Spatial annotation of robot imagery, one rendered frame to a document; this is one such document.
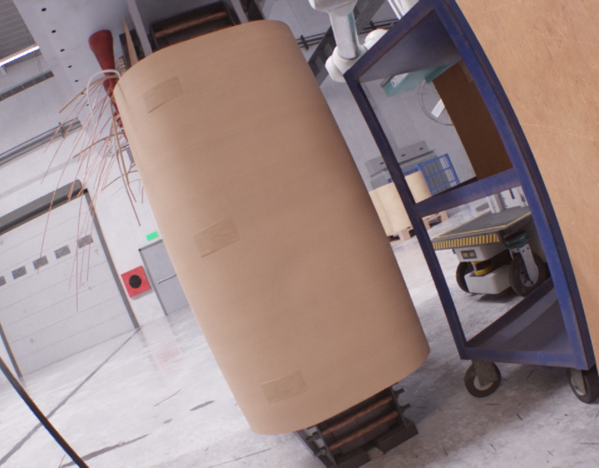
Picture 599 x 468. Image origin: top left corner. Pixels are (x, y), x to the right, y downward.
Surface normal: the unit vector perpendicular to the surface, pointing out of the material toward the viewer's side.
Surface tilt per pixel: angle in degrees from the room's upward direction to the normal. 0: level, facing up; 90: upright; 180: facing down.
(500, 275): 90
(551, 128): 90
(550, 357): 90
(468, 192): 90
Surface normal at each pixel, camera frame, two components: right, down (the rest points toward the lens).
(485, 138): -0.85, 0.37
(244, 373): -0.41, 0.18
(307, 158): 0.29, -0.11
